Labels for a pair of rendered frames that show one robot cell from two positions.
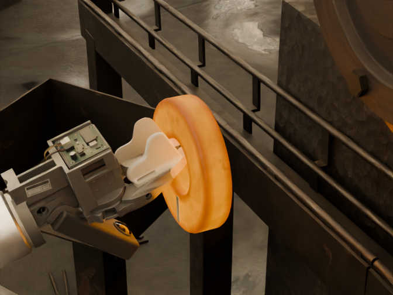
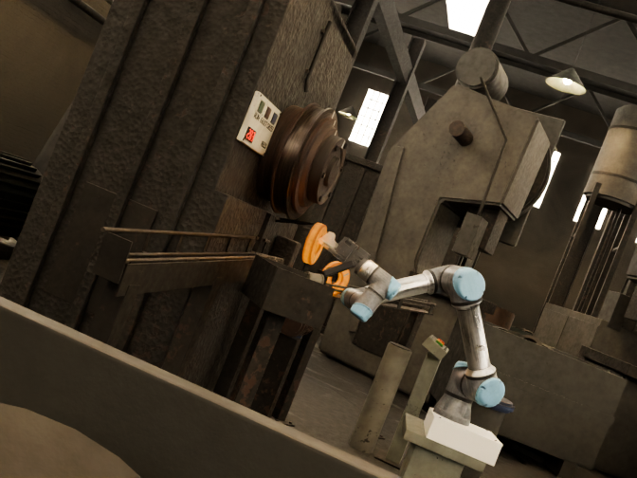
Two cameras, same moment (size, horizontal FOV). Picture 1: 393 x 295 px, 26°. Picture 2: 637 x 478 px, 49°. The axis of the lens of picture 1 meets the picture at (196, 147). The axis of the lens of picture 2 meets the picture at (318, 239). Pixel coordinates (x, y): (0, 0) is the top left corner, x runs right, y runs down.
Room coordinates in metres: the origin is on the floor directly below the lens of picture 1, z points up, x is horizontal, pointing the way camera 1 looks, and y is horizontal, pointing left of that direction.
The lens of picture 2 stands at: (2.83, 1.65, 0.84)
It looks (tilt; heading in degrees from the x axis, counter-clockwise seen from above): 0 degrees down; 219
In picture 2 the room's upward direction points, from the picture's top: 22 degrees clockwise
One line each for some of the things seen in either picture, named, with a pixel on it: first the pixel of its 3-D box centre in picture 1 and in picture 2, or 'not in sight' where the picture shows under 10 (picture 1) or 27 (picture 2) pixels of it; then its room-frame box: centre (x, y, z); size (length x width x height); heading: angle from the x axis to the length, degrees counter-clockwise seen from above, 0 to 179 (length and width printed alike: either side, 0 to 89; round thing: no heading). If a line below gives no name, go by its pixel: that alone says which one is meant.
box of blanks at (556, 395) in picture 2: not in sight; (516, 388); (-2.05, -0.14, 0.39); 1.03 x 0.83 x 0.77; 130
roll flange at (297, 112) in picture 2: not in sight; (287, 156); (0.74, -0.34, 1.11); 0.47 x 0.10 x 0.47; 25
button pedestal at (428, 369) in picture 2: not in sight; (416, 400); (-0.22, 0.11, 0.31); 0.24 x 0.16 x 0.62; 25
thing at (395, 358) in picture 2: not in sight; (380, 396); (-0.11, -0.02, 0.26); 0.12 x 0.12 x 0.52
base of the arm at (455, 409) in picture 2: not in sight; (455, 406); (0.16, 0.47, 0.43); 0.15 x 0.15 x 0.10
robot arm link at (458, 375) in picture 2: not in sight; (466, 379); (0.16, 0.47, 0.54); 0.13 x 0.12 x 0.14; 58
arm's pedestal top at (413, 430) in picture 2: not in sight; (441, 440); (0.16, 0.47, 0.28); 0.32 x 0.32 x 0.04; 32
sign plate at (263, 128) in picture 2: not in sight; (260, 124); (1.06, -0.22, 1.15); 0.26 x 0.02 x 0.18; 25
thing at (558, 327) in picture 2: not in sight; (572, 375); (-3.78, -0.34, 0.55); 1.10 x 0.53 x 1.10; 45
